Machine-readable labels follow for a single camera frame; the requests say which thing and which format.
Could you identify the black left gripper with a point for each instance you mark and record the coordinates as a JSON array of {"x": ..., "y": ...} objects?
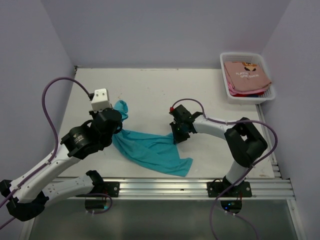
[{"x": 93, "y": 113}]

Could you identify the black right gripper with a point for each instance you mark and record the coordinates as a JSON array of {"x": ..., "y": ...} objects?
[{"x": 177, "y": 138}]

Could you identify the turquoise t shirt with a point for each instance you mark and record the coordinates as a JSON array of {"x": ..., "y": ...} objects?
[{"x": 152, "y": 151}]

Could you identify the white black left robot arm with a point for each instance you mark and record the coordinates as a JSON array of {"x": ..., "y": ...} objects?
[{"x": 27, "y": 196}]

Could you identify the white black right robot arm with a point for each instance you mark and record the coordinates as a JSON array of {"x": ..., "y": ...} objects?
[{"x": 245, "y": 143}]

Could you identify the light pink folded t shirt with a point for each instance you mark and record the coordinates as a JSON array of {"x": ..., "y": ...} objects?
[{"x": 233, "y": 91}]

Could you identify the red folded t shirt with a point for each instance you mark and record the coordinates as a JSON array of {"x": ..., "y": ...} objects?
[{"x": 252, "y": 95}]

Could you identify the pink printed folded t shirt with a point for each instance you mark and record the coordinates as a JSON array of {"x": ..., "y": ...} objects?
[{"x": 244, "y": 76}]

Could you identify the white plastic basket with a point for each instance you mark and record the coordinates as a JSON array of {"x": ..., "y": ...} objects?
[{"x": 252, "y": 58}]

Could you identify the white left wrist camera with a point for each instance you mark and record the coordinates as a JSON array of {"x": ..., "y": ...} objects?
[{"x": 100, "y": 100}]

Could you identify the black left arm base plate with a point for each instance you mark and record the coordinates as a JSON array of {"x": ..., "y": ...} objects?
[{"x": 110, "y": 188}]

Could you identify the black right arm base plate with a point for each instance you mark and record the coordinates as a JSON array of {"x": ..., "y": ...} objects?
[{"x": 215, "y": 188}]

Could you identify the aluminium mounting rail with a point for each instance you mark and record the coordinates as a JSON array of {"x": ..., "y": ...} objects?
[{"x": 196, "y": 189}]

